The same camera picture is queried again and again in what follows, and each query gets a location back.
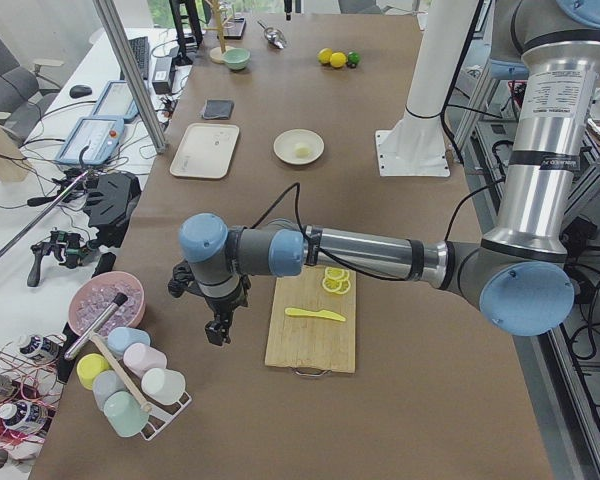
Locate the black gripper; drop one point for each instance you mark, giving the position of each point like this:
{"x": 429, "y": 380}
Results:
{"x": 223, "y": 303}

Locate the cream round plate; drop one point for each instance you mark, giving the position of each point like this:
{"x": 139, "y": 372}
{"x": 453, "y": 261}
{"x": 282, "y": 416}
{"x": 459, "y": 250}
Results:
{"x": 284, "y": 146}

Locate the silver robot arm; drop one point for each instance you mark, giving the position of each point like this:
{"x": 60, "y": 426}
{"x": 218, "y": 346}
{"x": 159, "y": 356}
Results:
{"x": 514, "y": 275}

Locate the cream rabbit serving tray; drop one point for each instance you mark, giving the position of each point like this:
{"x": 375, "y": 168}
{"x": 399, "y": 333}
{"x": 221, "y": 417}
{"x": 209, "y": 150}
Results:
{"x": 205, "y": 151}

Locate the metal scoop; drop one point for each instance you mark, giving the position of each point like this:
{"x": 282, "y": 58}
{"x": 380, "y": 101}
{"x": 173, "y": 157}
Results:
{"x": 274, "y": 36}

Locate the yellow lemon outer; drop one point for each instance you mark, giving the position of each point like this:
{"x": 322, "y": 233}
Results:
{"x": 324, "y": 56}

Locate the yellow lemon near lime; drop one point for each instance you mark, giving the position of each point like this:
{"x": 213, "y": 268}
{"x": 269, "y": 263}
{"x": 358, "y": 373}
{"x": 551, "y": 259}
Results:
{"x": 338, "y": 60}

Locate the mint green bowl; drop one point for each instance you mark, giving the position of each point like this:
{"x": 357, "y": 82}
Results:
{"x": 236, "y": 59}

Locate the yellow plastic knife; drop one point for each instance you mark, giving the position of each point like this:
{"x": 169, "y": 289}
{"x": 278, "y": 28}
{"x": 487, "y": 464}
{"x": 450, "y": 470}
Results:
{"x": 321, "y": 314}

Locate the wooden cutting board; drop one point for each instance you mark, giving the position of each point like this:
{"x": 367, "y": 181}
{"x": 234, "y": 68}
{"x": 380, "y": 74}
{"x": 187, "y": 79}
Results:
{"x": 312, "y": 346}

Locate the white cup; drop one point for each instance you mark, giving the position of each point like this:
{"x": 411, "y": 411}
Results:
{"x": 163, "y": 385}

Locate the green plastic lime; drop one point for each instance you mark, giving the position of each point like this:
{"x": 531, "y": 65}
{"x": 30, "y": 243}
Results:
{"x": 353, "y": 59}

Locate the pink cup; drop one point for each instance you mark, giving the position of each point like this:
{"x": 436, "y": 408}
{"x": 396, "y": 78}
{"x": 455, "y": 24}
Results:
{"x": 139, "y": 358}

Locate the wooden cup tree stand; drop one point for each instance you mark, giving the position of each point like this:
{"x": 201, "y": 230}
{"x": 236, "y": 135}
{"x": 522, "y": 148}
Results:
{"x": 222, "y": 13}

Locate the blue cup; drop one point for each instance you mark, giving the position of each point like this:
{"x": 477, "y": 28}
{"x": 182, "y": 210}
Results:
{"x": 121, "y": 338}

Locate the metal muddler black tip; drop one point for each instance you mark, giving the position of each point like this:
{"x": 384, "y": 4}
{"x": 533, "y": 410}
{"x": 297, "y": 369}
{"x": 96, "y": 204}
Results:
{"x": 119, "y": 300}

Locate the white cup rack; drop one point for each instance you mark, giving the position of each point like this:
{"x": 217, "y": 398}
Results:
{"x": 162, "y": 416}

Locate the grey folded cloth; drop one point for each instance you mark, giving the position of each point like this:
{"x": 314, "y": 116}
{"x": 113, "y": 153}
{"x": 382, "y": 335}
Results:
{"x": 217, "y": 109}

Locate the lemon slices stack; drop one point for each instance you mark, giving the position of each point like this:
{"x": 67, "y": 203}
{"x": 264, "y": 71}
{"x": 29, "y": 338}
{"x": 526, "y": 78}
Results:
{"x": 336, "y": 280}

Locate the grey cup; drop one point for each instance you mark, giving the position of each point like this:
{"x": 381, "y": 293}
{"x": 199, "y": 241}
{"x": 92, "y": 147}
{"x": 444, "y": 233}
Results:
{"x": 105, "y": 385}

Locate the pink bowl with ice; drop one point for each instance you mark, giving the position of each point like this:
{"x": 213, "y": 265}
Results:
{"x": 98, "y": 293}

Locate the mint green cup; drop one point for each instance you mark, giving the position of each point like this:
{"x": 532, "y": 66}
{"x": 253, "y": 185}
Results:
{"x": 125, "y": 414}

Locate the yellow cup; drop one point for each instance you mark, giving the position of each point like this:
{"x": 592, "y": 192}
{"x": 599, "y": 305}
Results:
{"x": 89, "y": 367}

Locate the black laptop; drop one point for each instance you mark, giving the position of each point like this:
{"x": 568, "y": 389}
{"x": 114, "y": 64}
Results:
{"x": 140, "y": 48}

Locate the far blue teach pendant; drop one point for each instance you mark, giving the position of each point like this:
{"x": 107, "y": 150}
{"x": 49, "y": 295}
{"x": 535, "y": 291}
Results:
{"x": 116, "y": 100}

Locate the blue teach pendant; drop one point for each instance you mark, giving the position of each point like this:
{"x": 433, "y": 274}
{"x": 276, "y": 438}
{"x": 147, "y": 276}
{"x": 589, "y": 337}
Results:
{"x": 92, "y": 141}
{"x": 116, "y": 100}

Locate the near blue teach pendant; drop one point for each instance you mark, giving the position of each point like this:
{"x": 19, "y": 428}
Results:
{"x": 92, "y": 141}

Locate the aluminium frame post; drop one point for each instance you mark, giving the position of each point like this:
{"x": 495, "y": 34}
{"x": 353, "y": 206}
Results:
{"x": 118, "y": 40}

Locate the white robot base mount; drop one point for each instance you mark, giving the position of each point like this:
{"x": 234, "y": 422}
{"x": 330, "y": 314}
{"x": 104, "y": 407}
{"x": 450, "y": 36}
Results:
{"x": 415, "y": 146}

